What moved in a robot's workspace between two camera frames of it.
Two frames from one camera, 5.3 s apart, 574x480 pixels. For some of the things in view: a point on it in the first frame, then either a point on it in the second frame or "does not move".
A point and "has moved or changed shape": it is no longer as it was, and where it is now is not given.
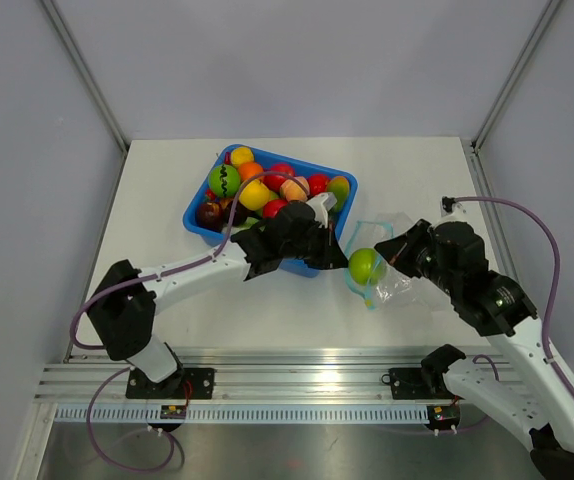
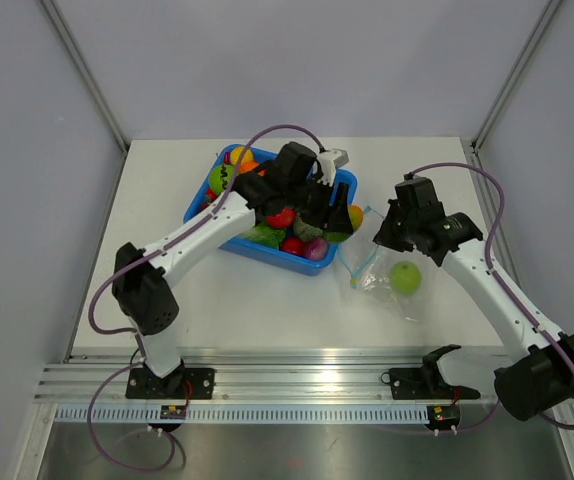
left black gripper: (331, 256) to (339, 221)
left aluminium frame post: (85, 70) does not move
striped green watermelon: (224, 180) does not move
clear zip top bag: (369, 273) has moved or changed shape
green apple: (366, 266) to (405, 278)
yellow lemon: (242, 154) does not move
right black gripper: (400, 249) to (385, 236)
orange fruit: (249, 169) does not move
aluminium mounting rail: (254, 374) does not move
